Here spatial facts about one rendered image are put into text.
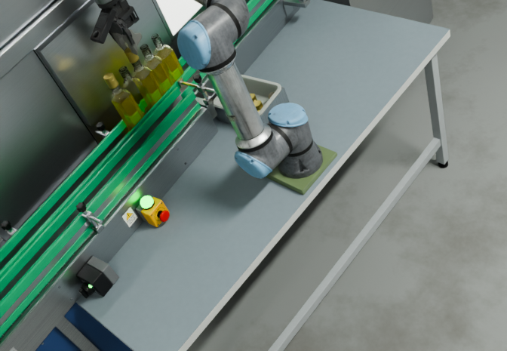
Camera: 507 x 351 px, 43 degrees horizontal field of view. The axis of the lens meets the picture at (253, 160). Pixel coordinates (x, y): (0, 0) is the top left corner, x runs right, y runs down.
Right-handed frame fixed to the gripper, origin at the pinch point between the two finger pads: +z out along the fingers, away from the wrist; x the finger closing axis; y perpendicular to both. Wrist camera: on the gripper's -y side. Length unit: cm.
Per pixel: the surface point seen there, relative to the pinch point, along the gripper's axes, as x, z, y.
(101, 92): 11.9, 11.8, -11.0
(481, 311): -109, 117, 15
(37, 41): 12.8, -18.0, -20.0
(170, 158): -15.6, 31.4, -15.9
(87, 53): 11.8, -3.4, -7.8
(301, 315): -57, 97, -24
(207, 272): -50, 42, -43
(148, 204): -21, 32, -35
